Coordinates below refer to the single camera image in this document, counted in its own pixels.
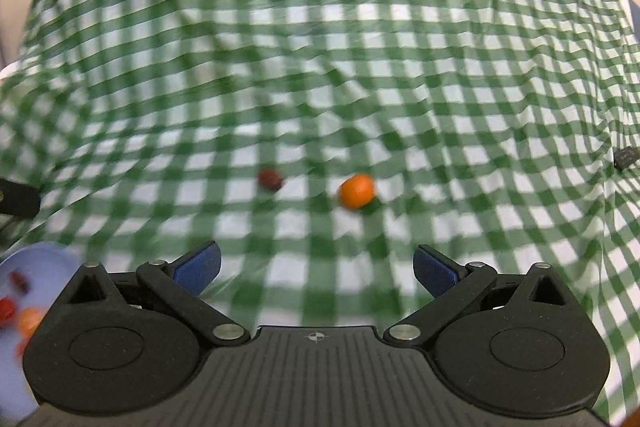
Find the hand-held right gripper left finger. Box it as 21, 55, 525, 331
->
47, 241, 251, 348

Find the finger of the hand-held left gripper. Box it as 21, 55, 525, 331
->
0, 178, 42, 219

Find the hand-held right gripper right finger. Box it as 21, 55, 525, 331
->
382, 243, 586, 348

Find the light blue plate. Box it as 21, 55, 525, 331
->
0, 242, 84, 424

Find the small orange kumquat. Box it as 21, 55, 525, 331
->
338, 174, 376, 210
18, 307, 47, 340

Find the small black object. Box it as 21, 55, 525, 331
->
614, 147, 640, 170

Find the green checkered tablecloth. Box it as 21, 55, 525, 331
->
0, 0, 640, 427

